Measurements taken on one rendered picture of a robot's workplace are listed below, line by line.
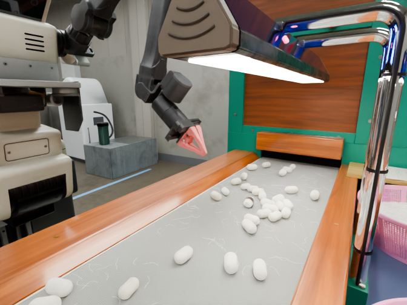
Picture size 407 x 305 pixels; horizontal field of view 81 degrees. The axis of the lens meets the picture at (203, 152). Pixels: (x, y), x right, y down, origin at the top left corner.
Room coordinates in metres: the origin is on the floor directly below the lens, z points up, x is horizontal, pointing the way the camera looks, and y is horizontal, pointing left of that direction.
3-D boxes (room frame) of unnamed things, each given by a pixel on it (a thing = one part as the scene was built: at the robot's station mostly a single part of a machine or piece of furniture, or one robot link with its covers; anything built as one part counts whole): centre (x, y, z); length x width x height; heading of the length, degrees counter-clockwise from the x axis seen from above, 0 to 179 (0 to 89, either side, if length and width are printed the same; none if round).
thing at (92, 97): (3.80, 1.84, 0.63); 0.63 x 0.56 x 1.25; 60
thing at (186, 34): (0.48, -0.16, 1.08); 0.62 x 0.08 x 0.07; 147
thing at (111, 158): (3.27, 1.18, 0.39); 0.82 x 0.65 x 0.79; 150
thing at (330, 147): (0.88, -0.35, 0.83); 0.30 x 0.06 x 0.07; 57
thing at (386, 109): (0.44, -0.22, 0.90); 0.20 x 0.19 x 0.45; 147
